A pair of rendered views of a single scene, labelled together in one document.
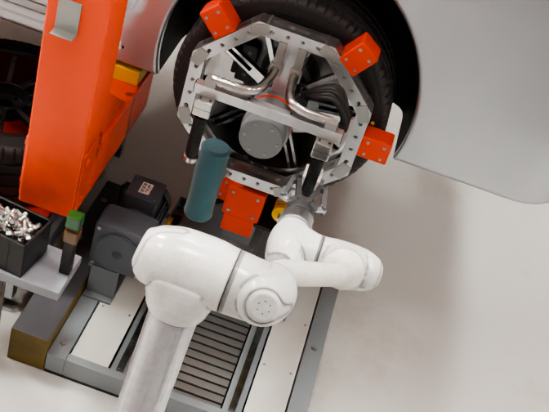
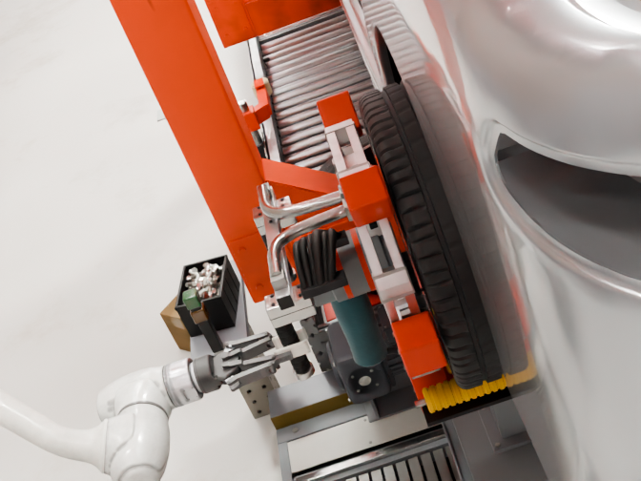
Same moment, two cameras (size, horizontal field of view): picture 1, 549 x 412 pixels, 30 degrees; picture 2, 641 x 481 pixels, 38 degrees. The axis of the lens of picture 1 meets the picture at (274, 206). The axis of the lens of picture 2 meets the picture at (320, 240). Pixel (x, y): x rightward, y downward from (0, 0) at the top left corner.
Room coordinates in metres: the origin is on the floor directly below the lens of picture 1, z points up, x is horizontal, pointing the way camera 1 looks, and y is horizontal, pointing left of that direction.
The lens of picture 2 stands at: (2.55, -1.52, 2.00)
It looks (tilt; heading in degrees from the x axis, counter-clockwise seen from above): 33 degrees down; 93
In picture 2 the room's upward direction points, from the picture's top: 22 degrees counter-clockwise
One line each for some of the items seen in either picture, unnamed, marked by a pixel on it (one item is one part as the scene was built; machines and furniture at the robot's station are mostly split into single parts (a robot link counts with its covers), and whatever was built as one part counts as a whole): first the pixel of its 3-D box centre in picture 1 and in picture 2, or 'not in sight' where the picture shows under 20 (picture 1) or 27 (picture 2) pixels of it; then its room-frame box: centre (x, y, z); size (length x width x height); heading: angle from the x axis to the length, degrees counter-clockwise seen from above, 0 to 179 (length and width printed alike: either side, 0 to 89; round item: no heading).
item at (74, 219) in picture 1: (74, 220); (192, 299); (2.07, 0.49, 0.64); 0.04 x 0.04 x 0.04; 89
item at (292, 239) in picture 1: (292, 250); (135, 403); (2.00, -0.08, 0.83); 0.16 x 0.13 x 0.11; 179
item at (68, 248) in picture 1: (70, 244); (204, 323); (2.07, 0.49, 0.55); 0.03 x 0.03 x 0.21; 89
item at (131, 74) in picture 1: (124, 63); not in sight; (2.79, 0.60, 0.71); 0.14 x 0.14 x 0.05; 89
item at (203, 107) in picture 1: (206, 101); (274, 215); (2.38, 0.27, 0.93); 0.09 x 0.05 x 0.05; 179
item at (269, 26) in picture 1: (274, 109); (383, 252); (2.58, 0.09, 0.85); 0.54 x 0.07 x 0.54; 89
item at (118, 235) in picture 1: (135, 231); (412, 358); (2.56, 0.40, 0.26); 0.42 x 0.18 x 0.35; 179
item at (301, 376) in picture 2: (311, 177); (292, 345); (2.34, -0.07, 0.83); 0.04 x 0.04 x 0.16
